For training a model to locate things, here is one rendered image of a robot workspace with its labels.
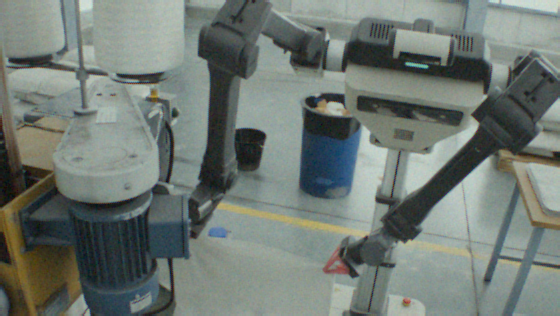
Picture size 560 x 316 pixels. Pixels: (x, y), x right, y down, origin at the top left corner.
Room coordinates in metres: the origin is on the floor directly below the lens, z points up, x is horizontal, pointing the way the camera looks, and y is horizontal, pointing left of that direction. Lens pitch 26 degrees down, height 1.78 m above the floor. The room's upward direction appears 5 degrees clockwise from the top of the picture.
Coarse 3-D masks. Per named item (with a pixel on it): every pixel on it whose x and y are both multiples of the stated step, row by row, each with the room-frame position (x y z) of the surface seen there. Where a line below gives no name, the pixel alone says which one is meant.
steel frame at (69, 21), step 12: (60, 0) 6.31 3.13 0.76; (480, 0) 8.11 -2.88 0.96; (72, 12) 6.33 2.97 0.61; (468, 12) 8.14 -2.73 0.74; (480, 12) 8.10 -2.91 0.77; (72, 24) 6.31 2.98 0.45; (468, 24) 8.13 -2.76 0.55; (480, 24) 8.09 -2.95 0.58; (72, 36) 6.29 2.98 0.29; (72, 48) 6.27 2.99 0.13; (60, 60) 6.05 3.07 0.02
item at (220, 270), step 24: (192, 240) 1.07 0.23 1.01; (216, 240) 1.07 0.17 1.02; (240, 240) 1.06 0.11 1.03; (192, 264) 1.07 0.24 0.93; (216, 264) 1.05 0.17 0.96; (240, 264) 1.02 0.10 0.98; (264, 264) 1.01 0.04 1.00; (288, 264) 1.01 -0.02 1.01; (312, 264) 1.00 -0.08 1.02; (168, 288) 1.08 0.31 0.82; (192, 288) 1.07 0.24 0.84; (216, 288) 1.05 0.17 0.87; (240, 288) 1.02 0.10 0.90; (264, 288) 1.01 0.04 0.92; (288, 288) 1.01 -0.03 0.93; (312, 288) 1.00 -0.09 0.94; (192, 312) 1.01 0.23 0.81; (216, 312) 1.01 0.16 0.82; (240, 312) 1.01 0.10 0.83; (264, 312) 1.01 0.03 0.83; (288, 312) 1.01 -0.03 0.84; (312, 312) 1.00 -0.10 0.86
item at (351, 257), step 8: (352, 240) 1.02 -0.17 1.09; (360, 240) 0.98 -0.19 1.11; (352, 248) 0.97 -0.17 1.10; (360, 248) 0.96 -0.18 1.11; (344, 256) 0.94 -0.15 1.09; (352, 256) 0.96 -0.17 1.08; (344, 264) 0.94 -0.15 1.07; (352, 264) 0.94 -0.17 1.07; (360, 264) 0.96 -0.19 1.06; (352, 272) 0.93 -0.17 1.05; (360, 272) 0.94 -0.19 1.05
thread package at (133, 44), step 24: (96, 0) 0.83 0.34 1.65; (120, 0) 0.81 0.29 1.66; (144, 0) 0.81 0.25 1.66; (168, 0) 0.84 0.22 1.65; (96, 24) 0.83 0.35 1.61; (120, 24) 0.81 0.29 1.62; (144, 24) 0.81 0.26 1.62; (168, 24) 0.84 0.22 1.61; (96, 48) 0.83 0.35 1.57; (120, 48) 0.80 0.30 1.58; (144, 48) 0.81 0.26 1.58; (168, 48) 0.84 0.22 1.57; (120, 72) 0.81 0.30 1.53; (144, 72) 0.81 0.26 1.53
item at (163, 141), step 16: (64, 96) 1.20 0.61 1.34; (80, 96) 1.21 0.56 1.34; (32, 112) 1.08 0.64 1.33; (48, 112) 1.08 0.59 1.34; (64, 112) 1.09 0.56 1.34; (144, 112) 1.12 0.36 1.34; (160, 128) 1.19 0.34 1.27; (160, 144) 1.19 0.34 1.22; (160, 160) 1.19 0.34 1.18; (160, 176) 1.18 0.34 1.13
